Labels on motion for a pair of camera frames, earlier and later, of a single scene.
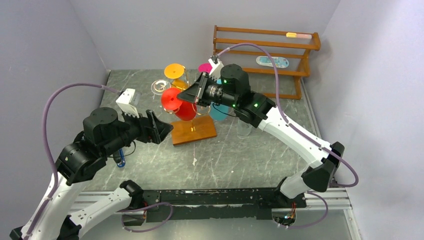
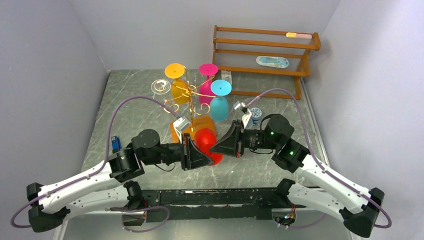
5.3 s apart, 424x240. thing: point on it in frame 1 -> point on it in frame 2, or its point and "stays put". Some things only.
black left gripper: [158, 133] -> [191, 156]
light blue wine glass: [219, 112] stays put
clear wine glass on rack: [158, 85] stays put
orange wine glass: [177, 73] stays put
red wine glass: [184, 110] -> [206, 139]
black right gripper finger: [195, 89] -> [230, 136]
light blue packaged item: [279, 62] stays put
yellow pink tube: [294, 35] stays put
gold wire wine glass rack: [199, 127] -> [188, 90]
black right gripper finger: [190, 95] -> [229, 149]
